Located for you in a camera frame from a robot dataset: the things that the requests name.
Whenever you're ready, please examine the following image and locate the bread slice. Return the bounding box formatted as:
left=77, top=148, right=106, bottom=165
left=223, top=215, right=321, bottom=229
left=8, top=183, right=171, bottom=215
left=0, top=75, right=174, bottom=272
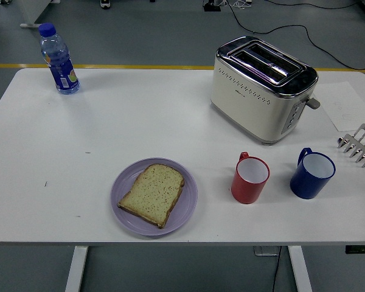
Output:
left=117, top=163, right=186, bottom=229

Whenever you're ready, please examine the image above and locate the purple plate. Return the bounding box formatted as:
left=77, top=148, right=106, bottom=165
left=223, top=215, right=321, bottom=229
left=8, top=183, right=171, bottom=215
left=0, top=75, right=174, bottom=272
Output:
left=110, top=157, right=198, bottom=237

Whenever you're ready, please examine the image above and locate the cream and chrome toaster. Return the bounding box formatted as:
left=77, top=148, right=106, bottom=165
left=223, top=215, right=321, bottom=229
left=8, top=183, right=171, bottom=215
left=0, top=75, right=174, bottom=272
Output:
left=209, top=35, right=322, bottom=146

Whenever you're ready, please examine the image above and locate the red mug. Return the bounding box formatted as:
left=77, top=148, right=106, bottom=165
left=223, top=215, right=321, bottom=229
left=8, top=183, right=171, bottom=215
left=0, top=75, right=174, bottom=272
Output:
left=230, top=151, right=271, bottom=205

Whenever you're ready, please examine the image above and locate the blue mug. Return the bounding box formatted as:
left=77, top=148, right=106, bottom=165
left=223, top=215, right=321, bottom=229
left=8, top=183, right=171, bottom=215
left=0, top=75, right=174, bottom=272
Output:
left=289, top=147, right=336, bottom=200

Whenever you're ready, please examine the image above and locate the black power strip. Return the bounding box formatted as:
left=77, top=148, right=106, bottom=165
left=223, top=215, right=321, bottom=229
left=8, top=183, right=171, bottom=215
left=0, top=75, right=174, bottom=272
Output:
left=202, top=0, right=222, bottom=12

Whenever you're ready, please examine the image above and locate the blue water bottle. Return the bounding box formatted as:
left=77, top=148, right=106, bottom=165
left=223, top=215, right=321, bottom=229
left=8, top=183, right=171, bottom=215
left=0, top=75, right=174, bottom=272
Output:
left=38, top=23, right=80, bottom=96

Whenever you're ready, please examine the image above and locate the white table leg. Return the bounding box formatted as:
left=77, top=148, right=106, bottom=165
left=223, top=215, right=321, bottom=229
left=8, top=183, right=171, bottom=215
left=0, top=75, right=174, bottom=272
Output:
left=287, top=245, right=313, bottom=292
left=64, top=245, right=89, bottom=292

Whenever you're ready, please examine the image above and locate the white paper sheet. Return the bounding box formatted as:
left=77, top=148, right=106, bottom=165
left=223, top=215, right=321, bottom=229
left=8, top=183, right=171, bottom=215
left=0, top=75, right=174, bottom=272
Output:
left=311, top=80, right=365, bottom=132

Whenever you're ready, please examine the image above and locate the metal toast rack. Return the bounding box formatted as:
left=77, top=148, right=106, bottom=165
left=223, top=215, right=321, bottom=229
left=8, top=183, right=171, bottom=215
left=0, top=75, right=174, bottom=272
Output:
left=336, top=123, right=365, bottom=169

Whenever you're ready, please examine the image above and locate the white desk foot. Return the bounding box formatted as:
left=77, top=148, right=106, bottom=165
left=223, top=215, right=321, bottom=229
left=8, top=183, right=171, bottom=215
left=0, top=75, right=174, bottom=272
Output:
left=19, top=0, right=61, bottom=29

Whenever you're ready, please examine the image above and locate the clear plastic bracket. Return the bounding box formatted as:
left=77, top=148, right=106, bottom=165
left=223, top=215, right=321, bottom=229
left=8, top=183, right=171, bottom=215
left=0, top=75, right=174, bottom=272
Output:
left=252, top=245, right=281, bottom=257

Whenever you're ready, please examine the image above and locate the long black floor cable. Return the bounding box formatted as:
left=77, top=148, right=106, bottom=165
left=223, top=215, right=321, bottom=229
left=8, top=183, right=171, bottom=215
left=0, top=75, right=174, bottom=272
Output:
left=228, top=0, right=365, bottom=74

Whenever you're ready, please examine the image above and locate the white cable bundle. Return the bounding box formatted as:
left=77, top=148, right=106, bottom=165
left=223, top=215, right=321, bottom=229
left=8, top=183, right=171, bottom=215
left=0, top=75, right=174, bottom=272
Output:
left=228, top=0, right=252, bottom=10

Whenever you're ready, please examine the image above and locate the black cable under table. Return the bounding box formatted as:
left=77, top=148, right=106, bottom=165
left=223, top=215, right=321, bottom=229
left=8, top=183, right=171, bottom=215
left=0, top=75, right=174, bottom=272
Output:
left=272, top=245, right=282, bottom=292

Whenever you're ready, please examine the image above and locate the thin black floor cable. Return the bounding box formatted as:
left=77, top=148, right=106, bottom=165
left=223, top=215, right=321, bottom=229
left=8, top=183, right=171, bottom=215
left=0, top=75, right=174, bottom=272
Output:
left=263, top=0, right=361, bottom=9

